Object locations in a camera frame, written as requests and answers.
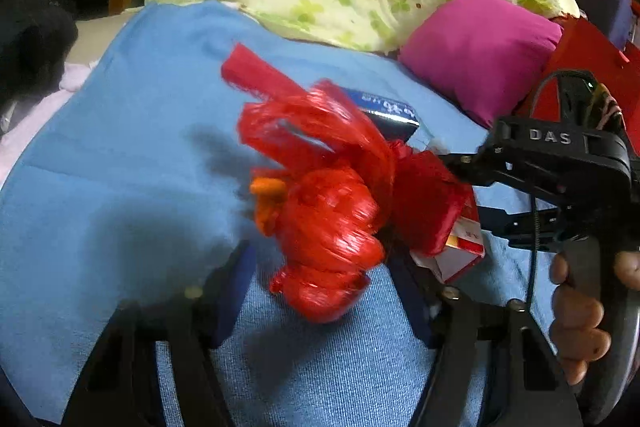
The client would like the red and white carton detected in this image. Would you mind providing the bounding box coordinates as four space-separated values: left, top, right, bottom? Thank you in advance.
410 207 487 286

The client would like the magenta pillow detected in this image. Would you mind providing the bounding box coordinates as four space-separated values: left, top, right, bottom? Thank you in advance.
399 0 565 130

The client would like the person's right hand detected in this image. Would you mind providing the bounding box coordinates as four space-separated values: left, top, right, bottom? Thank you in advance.
550 252 640 385

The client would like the red paper bag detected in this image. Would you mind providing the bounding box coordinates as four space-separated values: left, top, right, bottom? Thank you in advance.
517 17 640 142

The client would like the red plastic bag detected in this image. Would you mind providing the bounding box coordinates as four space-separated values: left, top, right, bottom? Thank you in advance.
221 44 476 325

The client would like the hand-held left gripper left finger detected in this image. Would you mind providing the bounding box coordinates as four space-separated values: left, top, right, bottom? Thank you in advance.
62 239 261 427

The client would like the blue cardboard box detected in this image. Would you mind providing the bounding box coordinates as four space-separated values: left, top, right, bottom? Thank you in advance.
345 88 422 144

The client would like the black fuzzy cloth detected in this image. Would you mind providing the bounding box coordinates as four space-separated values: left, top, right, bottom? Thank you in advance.
0 0 80 108

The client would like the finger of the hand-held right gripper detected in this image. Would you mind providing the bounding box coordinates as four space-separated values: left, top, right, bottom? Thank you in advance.
477 205 567 251
440 150 484 186

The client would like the beige mattress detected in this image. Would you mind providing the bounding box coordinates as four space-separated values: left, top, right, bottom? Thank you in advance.
64 6 147 68

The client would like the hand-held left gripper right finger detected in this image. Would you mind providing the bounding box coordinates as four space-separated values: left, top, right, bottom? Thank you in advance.
385 253 583 427

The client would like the dark bag with orange ribbon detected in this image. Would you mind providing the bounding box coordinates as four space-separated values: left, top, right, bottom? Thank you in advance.
555 0 640 54

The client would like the orange wrapper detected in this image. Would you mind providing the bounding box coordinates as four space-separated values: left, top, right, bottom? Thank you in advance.
250 177 290 236

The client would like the blue blanket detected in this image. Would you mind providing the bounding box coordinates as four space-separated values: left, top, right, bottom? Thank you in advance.
0 2 566 427

